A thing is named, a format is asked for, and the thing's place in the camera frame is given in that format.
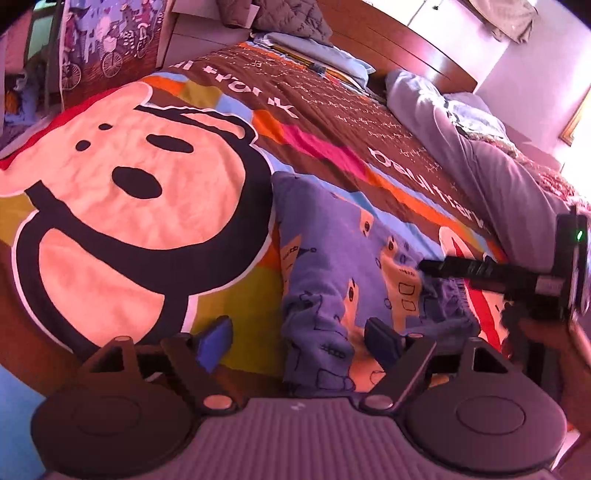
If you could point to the blue patterned children pants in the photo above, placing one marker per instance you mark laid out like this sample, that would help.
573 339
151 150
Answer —
341 267

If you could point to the person's right hand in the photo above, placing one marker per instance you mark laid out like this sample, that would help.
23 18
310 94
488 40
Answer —
572 348

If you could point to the blue bicycle print curtain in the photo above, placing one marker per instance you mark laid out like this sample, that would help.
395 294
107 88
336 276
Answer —
105 44

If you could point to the dark quilted jacket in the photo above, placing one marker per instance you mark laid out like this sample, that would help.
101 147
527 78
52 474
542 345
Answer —
300 18

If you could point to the beige cloth on wall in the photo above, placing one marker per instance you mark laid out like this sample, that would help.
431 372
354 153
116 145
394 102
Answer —
506 19

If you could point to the grey bedside cabinet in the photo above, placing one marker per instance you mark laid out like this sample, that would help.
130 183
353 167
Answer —
191 29

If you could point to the brown wooden headboard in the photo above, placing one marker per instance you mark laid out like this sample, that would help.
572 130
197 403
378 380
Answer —
386 44

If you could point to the colourful cartoon monkey bedspread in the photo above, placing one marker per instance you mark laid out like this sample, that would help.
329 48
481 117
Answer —
147 210

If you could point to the grey crumpled blanket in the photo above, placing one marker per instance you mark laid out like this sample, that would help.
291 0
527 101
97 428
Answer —
522 214

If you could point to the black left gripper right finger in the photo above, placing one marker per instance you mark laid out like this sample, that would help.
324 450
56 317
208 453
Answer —
405 362

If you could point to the gold picture frame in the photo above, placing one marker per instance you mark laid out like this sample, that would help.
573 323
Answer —
567 135

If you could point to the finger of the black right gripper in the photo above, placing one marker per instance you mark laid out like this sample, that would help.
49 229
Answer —
482 275

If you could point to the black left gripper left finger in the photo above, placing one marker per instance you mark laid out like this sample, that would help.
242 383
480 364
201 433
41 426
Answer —
193 359

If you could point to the light blue pillow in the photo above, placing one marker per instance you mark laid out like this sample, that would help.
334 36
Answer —
331 56

